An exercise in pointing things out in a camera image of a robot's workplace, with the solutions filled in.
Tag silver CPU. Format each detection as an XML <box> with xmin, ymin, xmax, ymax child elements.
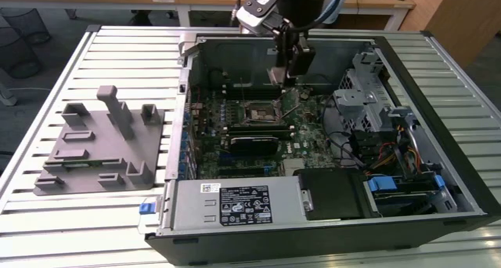
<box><xmin>268</xmin><ymin>67</ymin><xmax>289</xmax><ymax>86</ymax></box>

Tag metal socket cover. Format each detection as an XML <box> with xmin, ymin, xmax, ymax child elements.
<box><xmin>276</xmin><ymin>89</ymin><xmax>302</xmax><ymax>117</ymax></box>

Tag CPU socket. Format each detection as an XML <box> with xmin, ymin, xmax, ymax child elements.
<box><xmin>244</xmin><ymin>100</ymin><xmax>284</xmax><ymax>125</ymax></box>

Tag black RAM slot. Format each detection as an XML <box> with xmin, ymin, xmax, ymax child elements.
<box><xmin>222</xmin><ymin>90</ymin><xmax>285</xmax><ymax>100</ymax></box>
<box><xmin>226</xmin><ymin>125</ymin><xmax>294</xmax><ymax>133</ymax></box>
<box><xmin>228</xmin><ymin>131</ymin><xmax>294</xmax><ymax>138</ymax></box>
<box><xmin>222</xmin><ymin>84</ymin><xmax>285</xmax><ymax>92</ymax></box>

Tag silver metal drive cage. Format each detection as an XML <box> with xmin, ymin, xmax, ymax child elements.
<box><xmin>332</xmin><ymin>51</ymin><xmax>412</xmax><ymax>134</ymax></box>

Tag green motherboard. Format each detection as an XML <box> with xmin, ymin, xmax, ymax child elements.
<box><xmin>186</xmin><ymin>84</ymin><xmax>356</xmax><ymax>181</ymax></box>

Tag small black graphics card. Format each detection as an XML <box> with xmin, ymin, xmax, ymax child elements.
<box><xmin>229</xmin><ymin>135</ymin><xmax>282</xmax><ymax>157</ymax></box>

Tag black office chair base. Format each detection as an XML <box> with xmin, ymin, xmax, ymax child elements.
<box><xmin>131</xmin><ymin>9</ymin><xmax>177</xmax><ymax>27</ymax></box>

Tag small silver heatsink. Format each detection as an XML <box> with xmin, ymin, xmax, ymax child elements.
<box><xmin>284</xmin><ymin>158</ymin><xmax>306</xmax><ymax>175</ymax></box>

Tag silver metal support bar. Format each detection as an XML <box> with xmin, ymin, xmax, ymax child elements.
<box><xmin>387</xmin><ymin>106</ymin><xmax>444</xmax><ymax>178</ymax></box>

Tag wooden cabinet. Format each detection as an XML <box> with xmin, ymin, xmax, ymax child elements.
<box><xmin>425</xmin><ymin>0</ymin><xmax>501</xmax><ymax>68</ymax></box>

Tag black plastic shroud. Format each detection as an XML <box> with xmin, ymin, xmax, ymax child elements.
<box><xmin>293</xmin><ymin>167</ymin><xmax>380</xmax><ymax>221</ymax></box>

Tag blue disk carrier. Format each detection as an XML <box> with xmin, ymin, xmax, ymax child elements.
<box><xmin>368</xmin><ymin>176</ymin><xmax>400</xmax><ymax>194</ymax></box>

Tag grey parts rack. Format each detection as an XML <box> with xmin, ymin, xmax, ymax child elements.
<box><xmin>34</xmin><ymin>85</ymin><xmax>167</xmax><ymax>196</ymax></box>

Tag grey power supply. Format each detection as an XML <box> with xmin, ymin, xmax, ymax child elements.
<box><xmin>167</xmin><ymin>176</ymin><xmax>310</xmax><ymax>232</ymax></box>

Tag green RAM stick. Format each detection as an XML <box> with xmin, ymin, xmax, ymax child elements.
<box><xmin>65</xmin><ymin>160</ymin><xmax>121</xmax><ymax>167</ymax></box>

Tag silver disk bay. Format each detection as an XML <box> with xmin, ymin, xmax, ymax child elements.
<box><xmin>363</xmin><ymin>174</ymin><xmax>461</xmax><ymax>219</ymax></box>

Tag black mesh waste bin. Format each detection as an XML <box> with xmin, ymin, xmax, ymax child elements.
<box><xmin>3</xmin><ymin>8</ymin><xmax>53</xmax><ymax>45</ymax></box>
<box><xmin>0</xmin><ymin>27</ymin><xmax>43</xmax><ymax>79</ymax></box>

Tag black open PC case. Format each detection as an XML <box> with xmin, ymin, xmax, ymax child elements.
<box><xmin>138</xmin><ymin>32</ymin><xmax>501</xmax><ymax>266</ymax></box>

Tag grey metal stand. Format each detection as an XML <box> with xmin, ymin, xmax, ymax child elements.
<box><xmin>0</xmin><ymin>70</ymin><xmax>19</xmax><ymax>106</ymax></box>

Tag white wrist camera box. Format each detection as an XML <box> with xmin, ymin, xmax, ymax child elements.
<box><xmin>236</xmin><ymin>0</ymin><xmax>284</xmax><ymax>35</ymax></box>

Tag black wire bundle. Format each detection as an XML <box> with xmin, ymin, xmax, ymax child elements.
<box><xmin>322</xmin><ymin>99</ymin><xmax>381</xmax><ymax>171</ymax></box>

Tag red yellow wire bundle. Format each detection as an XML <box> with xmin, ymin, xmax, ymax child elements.
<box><xmin>367</xmin><ymin>127</ymin><xmax>427</xmax><ymax>177</ymax></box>

